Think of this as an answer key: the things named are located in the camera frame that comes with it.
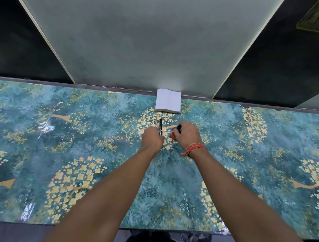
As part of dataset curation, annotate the person's left hand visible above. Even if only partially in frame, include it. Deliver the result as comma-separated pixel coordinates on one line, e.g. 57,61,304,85
141,126,165,153

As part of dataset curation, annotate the person's right hand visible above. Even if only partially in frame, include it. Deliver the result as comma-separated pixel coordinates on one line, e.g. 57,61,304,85
173,121,204,151

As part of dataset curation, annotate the red and black ink bottle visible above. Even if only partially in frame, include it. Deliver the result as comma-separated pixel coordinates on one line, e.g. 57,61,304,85
170,125,182,140

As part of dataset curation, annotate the person's right forearm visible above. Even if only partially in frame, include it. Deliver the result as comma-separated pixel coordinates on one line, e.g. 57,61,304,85
190,147,303,242

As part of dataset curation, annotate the person's left forearm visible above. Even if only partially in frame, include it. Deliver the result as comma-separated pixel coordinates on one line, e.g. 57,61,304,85
44,146,158,242

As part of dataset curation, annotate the orange thread wristband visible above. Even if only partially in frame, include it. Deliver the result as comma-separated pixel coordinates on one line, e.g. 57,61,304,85
180,143,207,158

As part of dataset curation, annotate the stack of white paper napkins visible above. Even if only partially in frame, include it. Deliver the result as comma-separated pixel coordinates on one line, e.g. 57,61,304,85
155,88,182,114

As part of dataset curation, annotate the teal floral table cover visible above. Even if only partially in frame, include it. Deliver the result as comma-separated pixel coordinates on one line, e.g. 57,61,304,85
0,79,319,240

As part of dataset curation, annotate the frosted glass partition panel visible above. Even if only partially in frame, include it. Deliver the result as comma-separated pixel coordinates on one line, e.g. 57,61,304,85
19,0,284,99

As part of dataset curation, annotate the yellow-green object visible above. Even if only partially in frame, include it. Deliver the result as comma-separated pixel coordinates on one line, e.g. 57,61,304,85
296,1,319,33

